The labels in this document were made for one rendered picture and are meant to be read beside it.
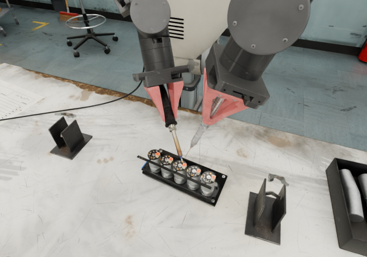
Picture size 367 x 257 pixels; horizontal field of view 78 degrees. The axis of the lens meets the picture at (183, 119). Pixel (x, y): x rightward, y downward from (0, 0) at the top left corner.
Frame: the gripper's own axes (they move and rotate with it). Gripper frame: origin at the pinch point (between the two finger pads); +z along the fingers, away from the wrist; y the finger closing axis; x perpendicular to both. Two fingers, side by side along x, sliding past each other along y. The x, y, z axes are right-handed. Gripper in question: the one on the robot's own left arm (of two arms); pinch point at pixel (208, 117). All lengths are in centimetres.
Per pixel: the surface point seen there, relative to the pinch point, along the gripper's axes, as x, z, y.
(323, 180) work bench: 29.1, 7.5, -0.8
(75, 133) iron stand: -21.7, 22.4, -9.1
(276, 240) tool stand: 16.9, 11.8, 11.1
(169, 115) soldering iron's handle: -4.1, 8.2, -7.5
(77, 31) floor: -105, 135, -264
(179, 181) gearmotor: 0.9, 15.0, 2.0
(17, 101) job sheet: -43, 34, -25
